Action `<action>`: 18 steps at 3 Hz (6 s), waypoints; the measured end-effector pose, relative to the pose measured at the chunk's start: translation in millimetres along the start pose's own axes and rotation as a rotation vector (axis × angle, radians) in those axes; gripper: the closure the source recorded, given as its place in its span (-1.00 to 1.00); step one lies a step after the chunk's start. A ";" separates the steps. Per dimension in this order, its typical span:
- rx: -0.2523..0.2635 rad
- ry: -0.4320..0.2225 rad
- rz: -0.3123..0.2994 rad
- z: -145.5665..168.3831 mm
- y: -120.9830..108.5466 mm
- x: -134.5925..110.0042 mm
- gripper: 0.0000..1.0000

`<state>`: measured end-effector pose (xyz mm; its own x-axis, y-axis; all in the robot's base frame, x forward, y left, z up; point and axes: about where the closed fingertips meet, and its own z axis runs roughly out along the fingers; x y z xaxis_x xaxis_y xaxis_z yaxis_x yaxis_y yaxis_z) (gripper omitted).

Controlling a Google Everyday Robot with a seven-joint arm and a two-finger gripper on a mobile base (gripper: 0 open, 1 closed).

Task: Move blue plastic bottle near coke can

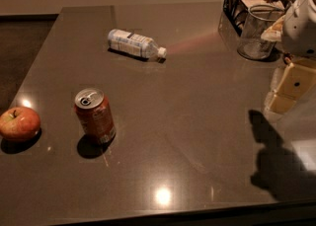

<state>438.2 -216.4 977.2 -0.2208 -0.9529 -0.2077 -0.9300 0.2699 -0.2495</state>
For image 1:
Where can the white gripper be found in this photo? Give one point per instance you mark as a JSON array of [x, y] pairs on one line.
[[300, 33]]

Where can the blue plastic water bottle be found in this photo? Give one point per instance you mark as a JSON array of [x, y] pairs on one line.
[[135, 45]]

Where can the red coke can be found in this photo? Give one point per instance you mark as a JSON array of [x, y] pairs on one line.
[[94, 112]]

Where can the clear glass jar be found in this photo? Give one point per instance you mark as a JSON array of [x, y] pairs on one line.
[[260, 17]]

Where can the red apple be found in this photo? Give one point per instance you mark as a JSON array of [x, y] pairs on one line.
[[19, 124]]

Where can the black wire basket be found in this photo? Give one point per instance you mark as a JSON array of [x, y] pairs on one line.
[[237, 10]]

